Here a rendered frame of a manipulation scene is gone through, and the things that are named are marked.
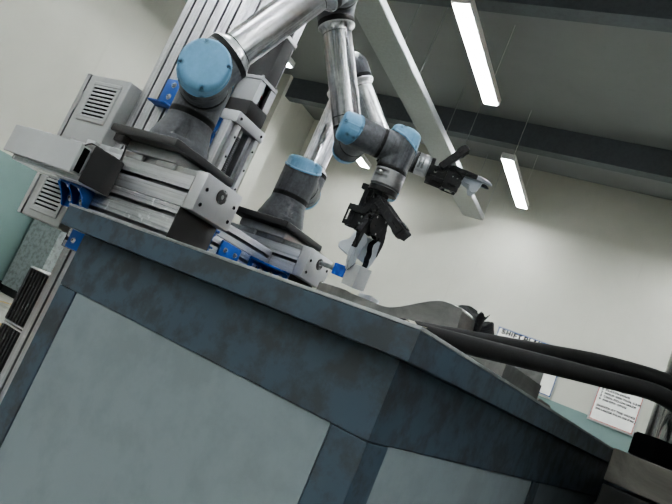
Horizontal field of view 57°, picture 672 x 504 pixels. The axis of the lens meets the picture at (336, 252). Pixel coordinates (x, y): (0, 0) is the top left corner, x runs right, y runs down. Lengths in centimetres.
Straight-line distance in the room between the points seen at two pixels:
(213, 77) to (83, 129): 68
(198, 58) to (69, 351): 70
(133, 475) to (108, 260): 34
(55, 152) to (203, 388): 88
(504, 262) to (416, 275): 127
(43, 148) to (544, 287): 785
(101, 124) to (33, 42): 515
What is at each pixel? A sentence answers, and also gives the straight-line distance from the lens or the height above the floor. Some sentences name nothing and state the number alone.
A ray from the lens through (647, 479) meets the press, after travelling 127.
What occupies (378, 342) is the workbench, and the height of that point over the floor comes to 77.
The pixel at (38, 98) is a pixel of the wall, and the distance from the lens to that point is 716.
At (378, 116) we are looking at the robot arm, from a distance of 201.
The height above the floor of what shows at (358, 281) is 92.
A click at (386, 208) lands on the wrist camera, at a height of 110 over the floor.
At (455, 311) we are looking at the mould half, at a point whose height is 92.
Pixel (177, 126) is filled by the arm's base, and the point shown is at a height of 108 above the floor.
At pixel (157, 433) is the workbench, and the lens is 86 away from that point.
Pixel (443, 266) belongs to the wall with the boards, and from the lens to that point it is 918.
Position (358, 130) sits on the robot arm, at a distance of 147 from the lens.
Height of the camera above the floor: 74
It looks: 9 degrees up
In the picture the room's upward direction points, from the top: 23 degrees clockwise
